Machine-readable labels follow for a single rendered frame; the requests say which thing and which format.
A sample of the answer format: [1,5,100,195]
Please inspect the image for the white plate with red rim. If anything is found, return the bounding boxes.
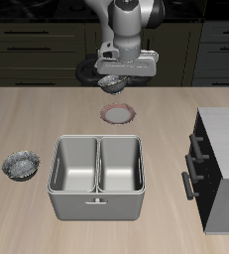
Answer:
[99,102,137,126]

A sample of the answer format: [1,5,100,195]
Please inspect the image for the white basket with two bins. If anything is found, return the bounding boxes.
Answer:
[46,134,147,222]

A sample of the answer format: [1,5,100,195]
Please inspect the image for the grey speckled bowl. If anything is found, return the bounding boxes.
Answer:
[97,74,129,96]
[1,150,42,183]

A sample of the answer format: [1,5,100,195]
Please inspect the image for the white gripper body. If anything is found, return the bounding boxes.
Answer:
[95,51,160,77]

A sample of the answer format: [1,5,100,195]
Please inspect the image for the dark kitchen cupboards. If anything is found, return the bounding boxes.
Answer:
[0,0,229,88]

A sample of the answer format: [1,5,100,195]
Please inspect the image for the dark cabinet with white top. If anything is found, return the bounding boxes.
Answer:
[180,106,229,236]

